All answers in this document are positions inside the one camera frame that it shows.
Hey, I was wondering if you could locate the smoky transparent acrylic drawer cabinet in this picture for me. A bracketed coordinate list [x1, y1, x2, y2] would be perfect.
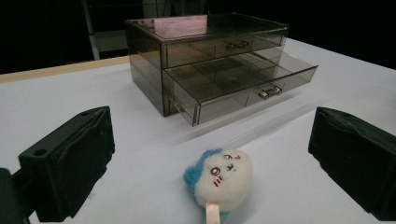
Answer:
[124, 12, 318, 127]

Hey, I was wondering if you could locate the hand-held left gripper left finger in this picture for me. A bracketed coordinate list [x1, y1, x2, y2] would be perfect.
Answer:
[18, 105, 116, 223]

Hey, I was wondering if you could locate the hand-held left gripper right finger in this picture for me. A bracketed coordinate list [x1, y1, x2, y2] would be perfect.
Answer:
[307, 106, 396, 222]

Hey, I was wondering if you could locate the white metal stand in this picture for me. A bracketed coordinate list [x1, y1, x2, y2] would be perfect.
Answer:
[81, 0, 129, 61]

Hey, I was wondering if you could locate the transparent drawer with metal handle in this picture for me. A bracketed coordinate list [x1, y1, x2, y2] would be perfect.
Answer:
[163, 50, 318, 127]
[162, 28, 288, 69]

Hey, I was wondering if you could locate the white and blue plush toy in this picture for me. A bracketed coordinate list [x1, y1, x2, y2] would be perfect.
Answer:
[182, 147, 254, 224]

